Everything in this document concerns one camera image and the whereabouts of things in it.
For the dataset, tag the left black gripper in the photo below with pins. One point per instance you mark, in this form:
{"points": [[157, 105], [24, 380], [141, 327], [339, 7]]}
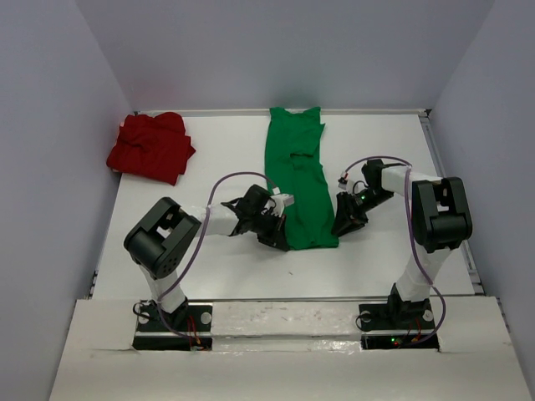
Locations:
{"points": [[276, 237]]}

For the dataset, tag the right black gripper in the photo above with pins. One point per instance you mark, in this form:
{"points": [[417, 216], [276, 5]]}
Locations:
{"points": [[347, 218]]}

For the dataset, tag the green t-shirt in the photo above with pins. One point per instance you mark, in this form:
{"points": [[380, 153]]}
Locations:
{"points": [[292, 162]]}

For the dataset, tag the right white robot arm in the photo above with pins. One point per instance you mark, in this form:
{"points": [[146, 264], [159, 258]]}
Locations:
{"points": [[438, 219]]}

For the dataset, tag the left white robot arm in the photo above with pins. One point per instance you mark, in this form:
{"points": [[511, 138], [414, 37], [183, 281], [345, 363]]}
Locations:
{"points": [[162, 237]]}

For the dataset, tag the white front cover board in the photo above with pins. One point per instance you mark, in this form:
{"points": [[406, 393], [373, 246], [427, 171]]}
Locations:
{"points": [[289, 351]]}

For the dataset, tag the red t-shirt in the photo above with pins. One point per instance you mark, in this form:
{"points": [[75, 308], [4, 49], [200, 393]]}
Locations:
{"points": [[156, 148]]}

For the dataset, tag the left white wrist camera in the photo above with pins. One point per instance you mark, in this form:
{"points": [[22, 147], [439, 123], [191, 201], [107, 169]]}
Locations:
{"points": [[278, 202]]}

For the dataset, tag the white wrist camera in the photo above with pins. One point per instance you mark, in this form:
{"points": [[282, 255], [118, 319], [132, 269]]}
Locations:
{"points": [[278, 202], [345, 183]]}

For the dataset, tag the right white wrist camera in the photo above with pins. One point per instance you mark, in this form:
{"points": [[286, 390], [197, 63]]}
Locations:
{"points": [[345, 183]]}

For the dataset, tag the aluminium table frame rail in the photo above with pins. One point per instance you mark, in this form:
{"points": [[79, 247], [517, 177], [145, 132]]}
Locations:
{"points": [[397, 223]]}

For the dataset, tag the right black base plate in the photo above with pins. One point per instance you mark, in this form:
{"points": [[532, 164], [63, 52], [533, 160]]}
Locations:
{"points": [[381, 331]]}

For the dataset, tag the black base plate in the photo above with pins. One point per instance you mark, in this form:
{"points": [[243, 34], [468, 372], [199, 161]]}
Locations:
{"points": [[192, 333], [381, 331]]}

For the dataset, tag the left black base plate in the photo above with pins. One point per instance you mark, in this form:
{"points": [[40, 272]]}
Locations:
{"points": [[192, 333]]}

